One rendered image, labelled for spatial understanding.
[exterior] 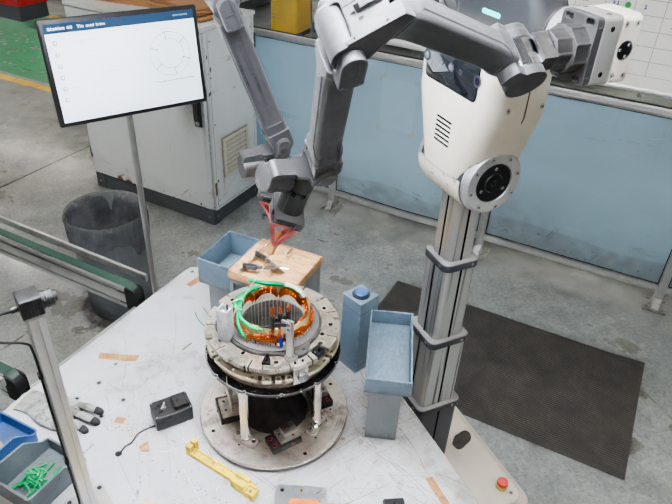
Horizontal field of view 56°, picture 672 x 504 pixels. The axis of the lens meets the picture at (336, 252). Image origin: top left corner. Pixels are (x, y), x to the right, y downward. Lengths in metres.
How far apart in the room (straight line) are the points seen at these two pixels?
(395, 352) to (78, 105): 1.32
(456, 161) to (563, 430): 1.73
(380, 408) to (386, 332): 0.19
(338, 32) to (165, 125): 3.05
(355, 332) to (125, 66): 1.18
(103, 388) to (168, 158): 2.31
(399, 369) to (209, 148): 2.47
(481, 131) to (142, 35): 1.30
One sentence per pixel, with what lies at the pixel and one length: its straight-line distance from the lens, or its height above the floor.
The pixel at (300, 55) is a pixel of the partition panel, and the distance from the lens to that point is 3.90.
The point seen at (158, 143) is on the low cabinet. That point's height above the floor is 0.46.
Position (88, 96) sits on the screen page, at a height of 1.32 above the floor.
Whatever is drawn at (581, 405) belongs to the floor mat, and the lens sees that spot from 3.06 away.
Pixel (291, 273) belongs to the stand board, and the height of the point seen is 1.06.
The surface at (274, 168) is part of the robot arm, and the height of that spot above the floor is 1.54.
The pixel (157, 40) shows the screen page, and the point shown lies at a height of 1.47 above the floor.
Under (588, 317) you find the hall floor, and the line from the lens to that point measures 3.59.
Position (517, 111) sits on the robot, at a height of 1.62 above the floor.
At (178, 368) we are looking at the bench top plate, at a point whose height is 0.78.
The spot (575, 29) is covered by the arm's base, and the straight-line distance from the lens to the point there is 1.21.
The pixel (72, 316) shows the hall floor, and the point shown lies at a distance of 3.43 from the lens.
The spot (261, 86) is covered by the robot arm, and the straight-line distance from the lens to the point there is 1.51.
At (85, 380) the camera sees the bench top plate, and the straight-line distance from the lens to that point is 1.92.
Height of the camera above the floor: 2.09
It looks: 34 degrees down
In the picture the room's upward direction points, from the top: 3 degrees clockwise
